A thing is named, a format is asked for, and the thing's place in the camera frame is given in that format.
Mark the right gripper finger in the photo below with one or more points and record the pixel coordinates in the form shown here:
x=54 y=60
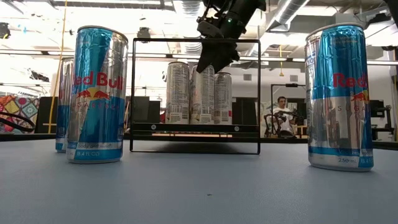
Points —
x=217 y=53

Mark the white Celsius can yellow band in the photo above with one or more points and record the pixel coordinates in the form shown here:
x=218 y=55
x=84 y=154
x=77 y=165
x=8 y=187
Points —
x=177 y=93

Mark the blue silver Red Bull can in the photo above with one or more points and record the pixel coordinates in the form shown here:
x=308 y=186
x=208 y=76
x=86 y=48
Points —
x=96 y=124
x=63 y=118
x=339 y=109

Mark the black background robot arm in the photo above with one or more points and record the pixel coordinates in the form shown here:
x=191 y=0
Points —
x=269 y=124

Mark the yellow hanging pendant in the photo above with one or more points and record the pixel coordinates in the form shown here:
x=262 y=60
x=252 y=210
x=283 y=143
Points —
x=281 y=74

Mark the long overhead light bar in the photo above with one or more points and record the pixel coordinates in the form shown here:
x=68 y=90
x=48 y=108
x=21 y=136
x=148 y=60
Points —
x=149 y=55

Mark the dark ceiling fixture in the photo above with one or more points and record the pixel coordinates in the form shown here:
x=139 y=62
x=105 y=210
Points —
x=143 y=33

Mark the person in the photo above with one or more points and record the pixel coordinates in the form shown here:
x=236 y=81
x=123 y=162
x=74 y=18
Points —
x=283 y=113

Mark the black computer tower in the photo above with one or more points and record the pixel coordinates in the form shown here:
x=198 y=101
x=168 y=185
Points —
x=143 y=110

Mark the blue table mat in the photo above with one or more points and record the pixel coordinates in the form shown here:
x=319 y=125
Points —
x=217 y=193

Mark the black background equipment stand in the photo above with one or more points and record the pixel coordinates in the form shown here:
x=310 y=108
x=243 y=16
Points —
x=381 y=112

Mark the black hanging ceiling fixture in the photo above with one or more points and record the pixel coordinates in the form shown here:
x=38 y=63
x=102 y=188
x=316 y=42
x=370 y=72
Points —
x=40 y=76

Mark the black office partition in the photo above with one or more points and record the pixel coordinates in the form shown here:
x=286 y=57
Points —
x=46 y=115

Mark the black curved hoop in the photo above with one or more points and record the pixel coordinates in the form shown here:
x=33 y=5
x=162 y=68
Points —
x=26 y=120

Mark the dark ceiling speaker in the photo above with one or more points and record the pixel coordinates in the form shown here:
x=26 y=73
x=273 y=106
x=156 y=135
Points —
x=3 y=31

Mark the silver ceiling duct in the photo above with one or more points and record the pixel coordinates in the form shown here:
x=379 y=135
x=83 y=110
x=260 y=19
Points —
x=189 y=9
x=287 y=14

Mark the grey wall vent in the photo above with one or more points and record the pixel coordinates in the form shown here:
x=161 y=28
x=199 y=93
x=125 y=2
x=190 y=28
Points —
x=247 y=77
x=293 y=78

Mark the black background stand frame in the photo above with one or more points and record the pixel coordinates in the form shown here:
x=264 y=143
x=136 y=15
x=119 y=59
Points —
x=287 y=85

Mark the wooden shelf black metal frame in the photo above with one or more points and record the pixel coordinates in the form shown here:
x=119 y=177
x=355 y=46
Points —
x=192 y=128

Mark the colourful patterned wall quilt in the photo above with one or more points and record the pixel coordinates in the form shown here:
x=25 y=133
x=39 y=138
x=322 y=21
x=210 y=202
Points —
x=29 y=109

